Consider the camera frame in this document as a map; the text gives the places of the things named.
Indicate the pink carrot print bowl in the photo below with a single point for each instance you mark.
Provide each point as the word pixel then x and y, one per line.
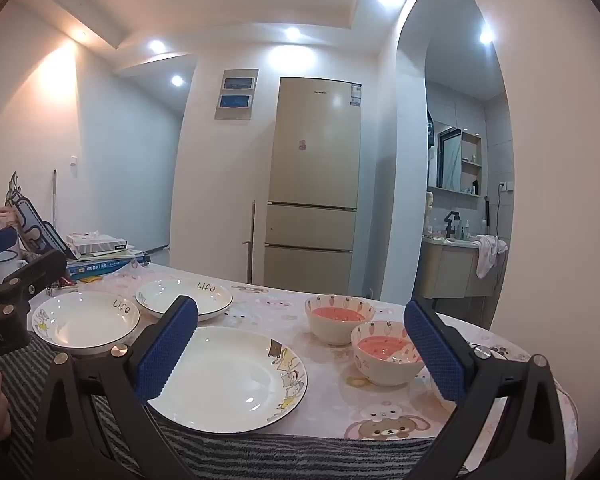
pixel 380 367
pixel 337 327

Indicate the yellow packet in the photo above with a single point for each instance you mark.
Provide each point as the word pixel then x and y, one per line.
pixel 91 277

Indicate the grey striped cloth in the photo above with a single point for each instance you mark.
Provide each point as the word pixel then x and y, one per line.
pixel 280 455

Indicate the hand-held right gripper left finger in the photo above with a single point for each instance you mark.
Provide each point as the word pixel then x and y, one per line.
pixel 167 355

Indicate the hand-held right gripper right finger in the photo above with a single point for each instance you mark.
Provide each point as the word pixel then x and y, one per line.
pixel 435 350

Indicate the blue book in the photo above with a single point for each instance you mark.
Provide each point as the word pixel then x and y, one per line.
pixel 105 269

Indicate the tissue box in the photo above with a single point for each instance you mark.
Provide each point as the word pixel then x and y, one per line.
pixel 97 244

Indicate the white pole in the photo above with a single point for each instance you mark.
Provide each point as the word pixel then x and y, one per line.
pixel 54 197

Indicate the white cartoon print plate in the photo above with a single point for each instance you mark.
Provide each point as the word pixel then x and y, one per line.
pixel 157 294
pixel 80 320
pixel 230 375

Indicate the grey wall electrical panel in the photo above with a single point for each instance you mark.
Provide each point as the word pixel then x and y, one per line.
pixel 236 94

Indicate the blue cartoon cardboard cutout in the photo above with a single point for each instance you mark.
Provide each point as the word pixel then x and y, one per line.
pixel 32 225

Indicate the bunch of keys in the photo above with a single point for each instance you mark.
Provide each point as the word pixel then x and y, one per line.
pixel 62 284

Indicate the beige refrigerator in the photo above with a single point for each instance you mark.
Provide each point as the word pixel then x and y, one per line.
pixel 312 170

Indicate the pale green book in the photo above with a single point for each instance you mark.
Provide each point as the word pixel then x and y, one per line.
pixel 115 257

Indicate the bathroom mirror cabinet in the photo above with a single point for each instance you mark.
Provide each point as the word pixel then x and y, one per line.
pixel 452 160

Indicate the white towel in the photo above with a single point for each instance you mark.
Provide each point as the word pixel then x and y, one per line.
pixel 487 255

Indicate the bathroom vanity cabinet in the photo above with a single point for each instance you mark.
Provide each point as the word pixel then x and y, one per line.
pixel 445 270

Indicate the white enamel mug blue rim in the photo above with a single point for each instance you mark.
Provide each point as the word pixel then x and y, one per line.
pixel 0 270

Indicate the pink printed tablecloth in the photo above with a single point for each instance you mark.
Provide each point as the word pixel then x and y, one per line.
pixel 330 360

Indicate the white wall socket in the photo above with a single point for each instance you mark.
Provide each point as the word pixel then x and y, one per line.
pixel 505 187

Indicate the black faucet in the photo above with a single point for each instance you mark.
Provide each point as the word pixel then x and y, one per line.
pixel 450 225

